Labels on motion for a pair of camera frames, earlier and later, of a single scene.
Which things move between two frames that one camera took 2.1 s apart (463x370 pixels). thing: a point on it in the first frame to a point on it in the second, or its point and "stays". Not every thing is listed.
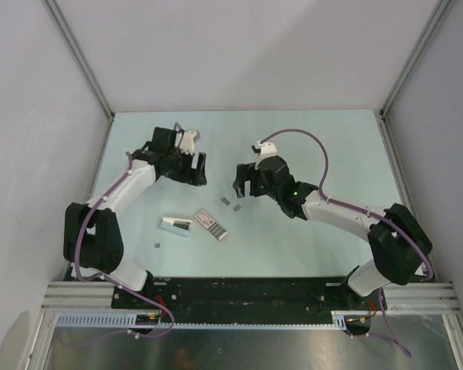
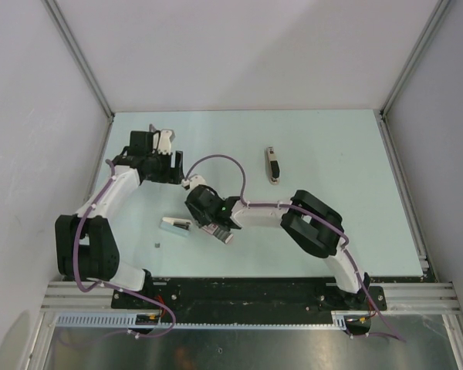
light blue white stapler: x=180 y=226 stays
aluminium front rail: x=400 y=297 stays
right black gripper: x=244 y=173 to x=199 y=220
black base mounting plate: x=255 y=300 stays
